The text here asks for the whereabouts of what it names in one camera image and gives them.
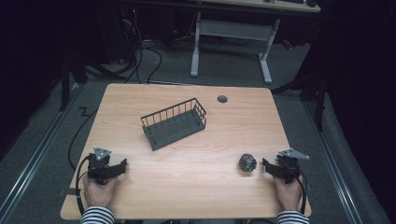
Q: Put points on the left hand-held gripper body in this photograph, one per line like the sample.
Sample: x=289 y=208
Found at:
x=99 y=166

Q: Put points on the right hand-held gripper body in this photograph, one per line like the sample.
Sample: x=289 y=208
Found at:
x=291 y=166

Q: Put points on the dark ball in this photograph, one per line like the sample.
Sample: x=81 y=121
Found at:
x=247 y=162

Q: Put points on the person's left hand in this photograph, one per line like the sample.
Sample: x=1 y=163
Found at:
x=99 y=193

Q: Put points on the person's right hand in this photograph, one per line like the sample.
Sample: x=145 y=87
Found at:
x=289 y=196

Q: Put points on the black metal stand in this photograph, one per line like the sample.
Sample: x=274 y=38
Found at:
x=319 y=102
x=65 y=84

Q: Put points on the white-framed desk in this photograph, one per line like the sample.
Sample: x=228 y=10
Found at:
x=232 y=29

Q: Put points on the metal floor rail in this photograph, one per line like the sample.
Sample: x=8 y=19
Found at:
x=34 y=161
x=334 y=168

